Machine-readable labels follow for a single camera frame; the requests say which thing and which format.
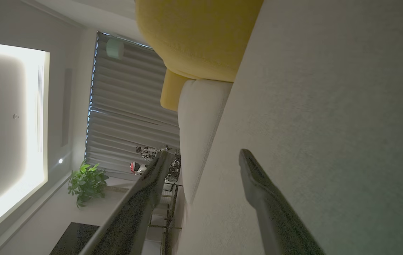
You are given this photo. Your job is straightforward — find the lit ceiling light panel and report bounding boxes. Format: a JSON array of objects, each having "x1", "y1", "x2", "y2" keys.
[{"x1": 0, "y1": 40, "x2": 50, "y2": 241}]

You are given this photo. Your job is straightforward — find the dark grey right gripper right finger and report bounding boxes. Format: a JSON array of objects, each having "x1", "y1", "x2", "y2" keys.
[{"x1": 238, "y1": 149, "x2": 326, "y2": 255}]

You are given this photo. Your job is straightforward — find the grey sofa back cushion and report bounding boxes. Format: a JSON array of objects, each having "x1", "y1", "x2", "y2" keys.
[{"x1": 178, "y1": 79, "x2": 233, "y2": 204}]

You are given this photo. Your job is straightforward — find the green potted plant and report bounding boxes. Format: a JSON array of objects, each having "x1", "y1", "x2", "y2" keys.
[{"x1": 68, "y1": 160, "x2": 109, "y2": 209}]

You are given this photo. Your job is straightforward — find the black flat screen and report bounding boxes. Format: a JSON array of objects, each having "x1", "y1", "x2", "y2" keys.
[{"x1": 49, "y1": 222, "x2": 100, "y2": 255}]

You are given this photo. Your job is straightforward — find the dark metal shelf rack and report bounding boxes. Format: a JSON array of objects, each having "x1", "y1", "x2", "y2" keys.
[{"x1": 148, "y1": 152, "x2": 184, "y2": 255}]

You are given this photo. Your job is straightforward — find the grey fabric sofa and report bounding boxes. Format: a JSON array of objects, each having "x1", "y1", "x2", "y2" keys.
[{"x1": 175, "y1": 0, "x2": 403, "y2": 255}]

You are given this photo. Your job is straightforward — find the yellow sofa cushion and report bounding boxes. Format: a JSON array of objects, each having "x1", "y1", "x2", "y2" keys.
[
  {"x1": 160, "y1": 69, "x2": 191, "y2": 112},
  {"x1": 135, "y1": 0, "x2": 264, "y2": 83}
]

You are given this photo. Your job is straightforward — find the grey pleated curtain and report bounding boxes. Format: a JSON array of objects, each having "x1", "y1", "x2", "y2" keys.
[{"x1": 85, "y1": 31, "x2": 181, "y2": 181}]

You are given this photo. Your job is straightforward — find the toy figure with red helmet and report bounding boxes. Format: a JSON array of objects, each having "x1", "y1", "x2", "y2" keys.
[{"x1": 130, "y1": 161, "x2": 148, "y2": 176}]

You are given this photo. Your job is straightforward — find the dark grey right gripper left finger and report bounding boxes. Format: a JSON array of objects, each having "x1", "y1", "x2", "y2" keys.
[{"x1": 79, "y1": 151, "x2": 174, "y2": 255}]

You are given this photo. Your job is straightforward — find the small robot toy figure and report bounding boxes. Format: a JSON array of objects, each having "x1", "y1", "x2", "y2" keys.
[{"x1": 136, "y1": 145, "x2": 170, "y2": 160}]

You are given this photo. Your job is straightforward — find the slotted ceiling air vent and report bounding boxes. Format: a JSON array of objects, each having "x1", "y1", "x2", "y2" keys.
[{"x1": 37, "y1": 65, "x2": 43, "y2": 153}]

